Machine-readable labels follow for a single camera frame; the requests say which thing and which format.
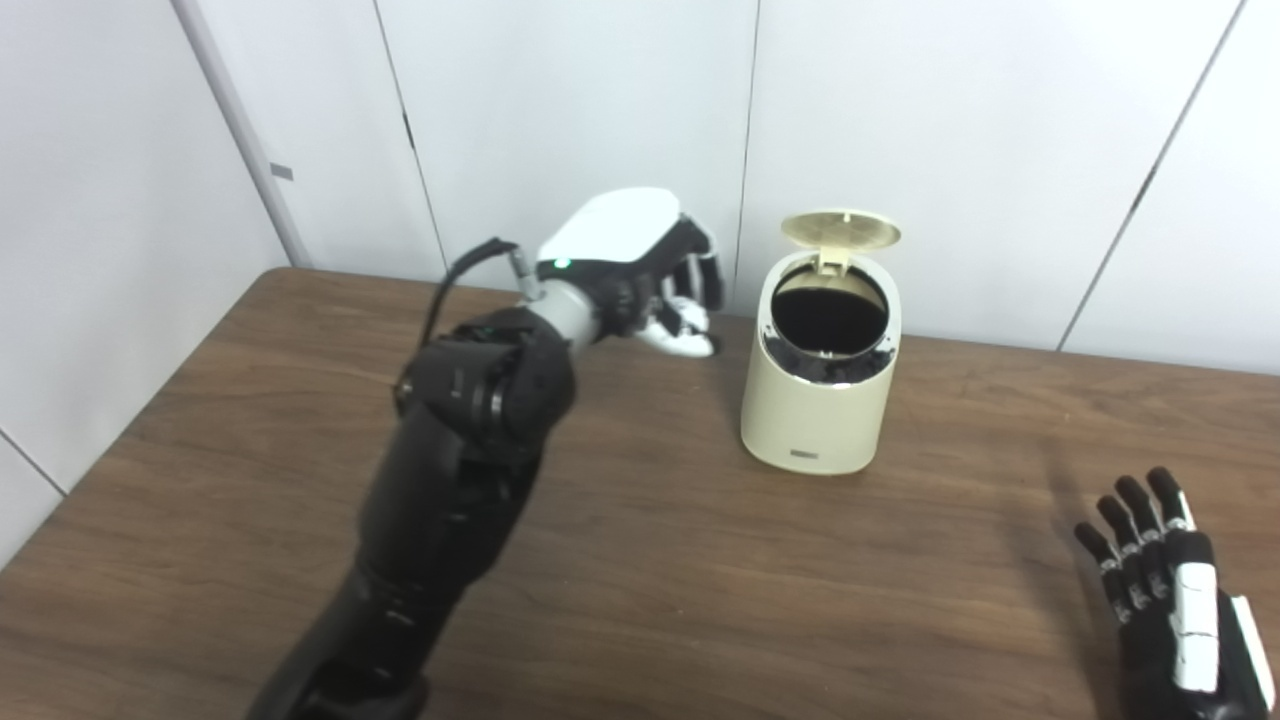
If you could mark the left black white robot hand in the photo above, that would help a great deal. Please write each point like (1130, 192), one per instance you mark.
(615, 230)

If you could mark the cream-colored desktop bin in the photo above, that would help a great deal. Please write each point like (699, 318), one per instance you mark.
(815, 420)

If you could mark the round cream bin lid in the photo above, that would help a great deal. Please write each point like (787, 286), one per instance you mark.
(840, 228)

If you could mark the grey wall corner post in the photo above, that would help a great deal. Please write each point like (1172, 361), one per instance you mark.
(240, 130)

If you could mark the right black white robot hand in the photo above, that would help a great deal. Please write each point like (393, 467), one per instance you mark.
(1190, 620)

